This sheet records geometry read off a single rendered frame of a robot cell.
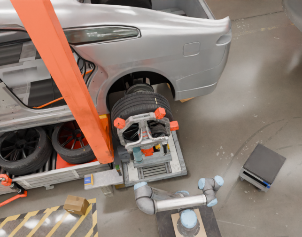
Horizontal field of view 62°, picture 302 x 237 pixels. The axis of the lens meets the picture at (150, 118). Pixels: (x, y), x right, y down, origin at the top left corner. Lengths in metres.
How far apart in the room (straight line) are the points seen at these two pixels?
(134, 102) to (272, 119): 2.23
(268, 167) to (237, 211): 0.63
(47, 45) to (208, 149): 2.49
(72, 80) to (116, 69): 0.73
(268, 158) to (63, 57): 2.45
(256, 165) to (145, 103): 1.48
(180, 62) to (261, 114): 1.82
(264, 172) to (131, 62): 1.88
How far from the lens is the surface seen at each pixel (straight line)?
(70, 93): 2.00
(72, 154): 3.13
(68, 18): 2.41
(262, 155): 3.22
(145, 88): 2.90
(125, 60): 2.47
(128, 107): 2.47
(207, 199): 2.21
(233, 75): 4.48
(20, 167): 3.37
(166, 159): 3.24
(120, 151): 3.09
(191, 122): 3.75
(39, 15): 1.63
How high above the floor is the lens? 3.04
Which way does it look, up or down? 53 degrees down
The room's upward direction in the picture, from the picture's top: 8 degrees counter-clockwise
